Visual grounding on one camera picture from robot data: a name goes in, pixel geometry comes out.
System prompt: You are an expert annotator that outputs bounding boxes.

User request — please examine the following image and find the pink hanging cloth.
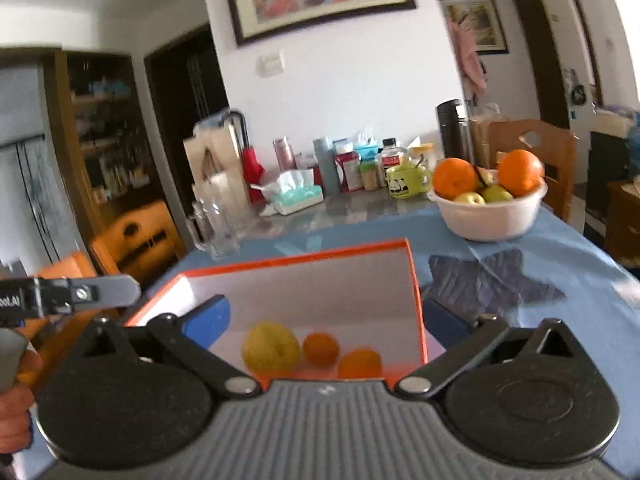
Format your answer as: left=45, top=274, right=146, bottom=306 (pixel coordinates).
left=448, top=21, right=487, bottom=101

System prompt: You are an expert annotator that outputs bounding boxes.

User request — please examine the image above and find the white fruit bowl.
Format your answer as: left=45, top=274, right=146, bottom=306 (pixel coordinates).
left=427, top=180, right=548, bottom=242

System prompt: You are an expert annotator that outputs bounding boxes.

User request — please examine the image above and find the tangerine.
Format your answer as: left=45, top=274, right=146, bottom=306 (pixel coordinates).
left=337, top=348, right=383, bottom=379
left=302, top=333, right=341, bottom=368

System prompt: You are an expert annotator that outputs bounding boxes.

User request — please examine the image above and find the green tissue box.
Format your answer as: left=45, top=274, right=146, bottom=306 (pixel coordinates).
left=257, top=169, right=324, bottom=216

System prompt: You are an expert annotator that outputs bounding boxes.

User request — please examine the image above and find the orange in bowl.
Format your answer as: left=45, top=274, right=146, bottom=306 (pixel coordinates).
left=433, top=157, right=480, bottom=200
left=497, top=150, right=544, bottom=197

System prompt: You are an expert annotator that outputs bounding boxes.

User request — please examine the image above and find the yellow pear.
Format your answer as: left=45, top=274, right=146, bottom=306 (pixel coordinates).
left=241, top=322, right=302, bottom=373

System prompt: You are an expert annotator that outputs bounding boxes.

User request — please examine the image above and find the black thermos bottle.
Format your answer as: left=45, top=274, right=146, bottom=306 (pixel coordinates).
left=436, top=99, right=474, bottom=162

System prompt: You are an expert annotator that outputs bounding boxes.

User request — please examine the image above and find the red label jar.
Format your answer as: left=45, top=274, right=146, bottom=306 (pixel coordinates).
left=334, top=141, right=363, bottom=193

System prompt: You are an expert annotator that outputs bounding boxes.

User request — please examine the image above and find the green panda mug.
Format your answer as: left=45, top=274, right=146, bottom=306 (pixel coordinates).
left=386, top=165, right=432, bottom=200

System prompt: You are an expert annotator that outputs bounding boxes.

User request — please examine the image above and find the small framed picture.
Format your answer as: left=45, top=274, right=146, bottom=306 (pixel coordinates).
left=439, top=0, right=509, bottom=55

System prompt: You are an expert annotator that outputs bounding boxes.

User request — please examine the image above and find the orange in bowl right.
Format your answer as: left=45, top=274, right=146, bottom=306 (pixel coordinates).
left=497, top=150, right=544, bottom=197

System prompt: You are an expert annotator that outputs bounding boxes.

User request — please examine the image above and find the orange cardboard box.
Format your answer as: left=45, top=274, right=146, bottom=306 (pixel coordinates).
left=127, top=240, right=444, bottom=384

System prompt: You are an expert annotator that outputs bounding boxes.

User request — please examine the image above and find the pink water bottle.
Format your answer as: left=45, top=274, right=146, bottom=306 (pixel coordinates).
left=272, top=138, right=296, bottom=172

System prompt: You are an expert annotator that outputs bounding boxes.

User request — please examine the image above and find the wooden display cabinet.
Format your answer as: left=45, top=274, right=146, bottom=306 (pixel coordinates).
left=41, top=50, right=174, bottom=261

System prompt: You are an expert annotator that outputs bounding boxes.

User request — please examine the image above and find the wooden chair near left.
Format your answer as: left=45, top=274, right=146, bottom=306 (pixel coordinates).
left=14, top=251, right=122, bottom=396

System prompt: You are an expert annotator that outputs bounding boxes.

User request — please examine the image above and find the dark cap medicine bottle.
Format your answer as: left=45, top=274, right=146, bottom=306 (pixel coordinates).
left=376, top=138, right=407, bottom=188

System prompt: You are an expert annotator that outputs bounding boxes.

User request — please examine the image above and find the orange in bowl left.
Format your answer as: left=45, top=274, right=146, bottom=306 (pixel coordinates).
left=433, top=157, right=480, bottom=200

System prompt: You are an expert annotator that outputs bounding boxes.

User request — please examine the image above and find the clear glass jar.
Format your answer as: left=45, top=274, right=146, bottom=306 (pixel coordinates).
left=186, top=198, right=240, bottom=259

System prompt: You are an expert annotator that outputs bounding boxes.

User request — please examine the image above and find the grey tall bottle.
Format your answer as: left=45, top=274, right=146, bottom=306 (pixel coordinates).
left=314, top=136, right=341, bottom=196

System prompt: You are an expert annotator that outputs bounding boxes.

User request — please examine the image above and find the person left hand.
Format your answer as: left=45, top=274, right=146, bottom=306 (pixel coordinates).
left=0, top=350, right=42, bottom=455

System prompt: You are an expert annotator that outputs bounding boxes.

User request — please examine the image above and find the white wall switch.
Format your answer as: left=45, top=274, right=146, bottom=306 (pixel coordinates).
left=256, top=51, right=285, bottom=78

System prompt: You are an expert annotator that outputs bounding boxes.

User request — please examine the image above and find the red folded umbrella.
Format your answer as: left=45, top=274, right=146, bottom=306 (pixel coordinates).
left=222, top=108, right=265, bottom=204

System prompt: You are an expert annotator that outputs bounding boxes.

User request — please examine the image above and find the blue tablecloth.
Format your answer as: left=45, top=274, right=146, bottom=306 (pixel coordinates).
left=142, top=206, right=639, bottom=478

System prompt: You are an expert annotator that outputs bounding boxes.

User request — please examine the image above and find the paper shopping bag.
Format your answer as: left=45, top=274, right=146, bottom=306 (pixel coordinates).
left=183, top=117, right=254, bottom=223

